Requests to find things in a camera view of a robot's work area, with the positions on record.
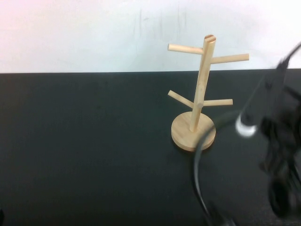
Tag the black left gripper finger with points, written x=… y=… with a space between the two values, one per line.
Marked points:
x=1 y=217

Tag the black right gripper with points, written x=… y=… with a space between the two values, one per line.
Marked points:
x=278 y=141

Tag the black over-ear headphones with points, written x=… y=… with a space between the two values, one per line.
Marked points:
x=197 y=160

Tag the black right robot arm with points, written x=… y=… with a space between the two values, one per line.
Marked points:
x=276 y=94

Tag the wooden headphone stand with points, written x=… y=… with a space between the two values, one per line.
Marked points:
x=188 y=136

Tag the white round connector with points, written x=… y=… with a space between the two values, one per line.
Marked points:
x=245 y=128

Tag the black table mat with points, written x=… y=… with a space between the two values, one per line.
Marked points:
x=82 y=146

